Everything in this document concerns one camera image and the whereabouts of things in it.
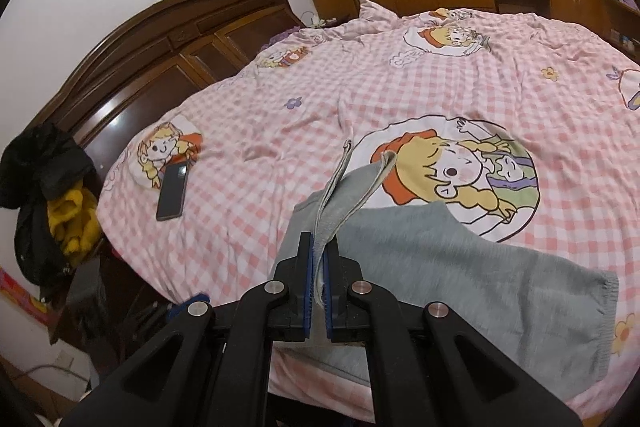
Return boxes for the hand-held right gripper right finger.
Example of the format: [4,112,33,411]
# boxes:
[324,239,585,427]

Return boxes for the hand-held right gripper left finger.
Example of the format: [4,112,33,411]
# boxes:
[60,231,316,427]

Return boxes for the grey pants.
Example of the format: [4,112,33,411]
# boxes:
[270,141,620,403]

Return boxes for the pink checked cartoon blanket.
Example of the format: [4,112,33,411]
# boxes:
[95,0,640,423]

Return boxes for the black smartphone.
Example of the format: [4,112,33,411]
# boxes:
[155,162,190,222]

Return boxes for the yellow fleece garment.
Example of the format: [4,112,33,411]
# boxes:
[47,186,102,259]

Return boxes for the dark wooden headboard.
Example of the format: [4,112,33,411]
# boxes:
[22,0,307,228]

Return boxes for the black jacket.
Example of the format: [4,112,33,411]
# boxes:
[0,123,99,290]

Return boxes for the white cable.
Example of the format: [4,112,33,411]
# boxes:
[7,354,93,390]

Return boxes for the red wall paper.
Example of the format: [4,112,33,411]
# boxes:
[0,268,52,324]

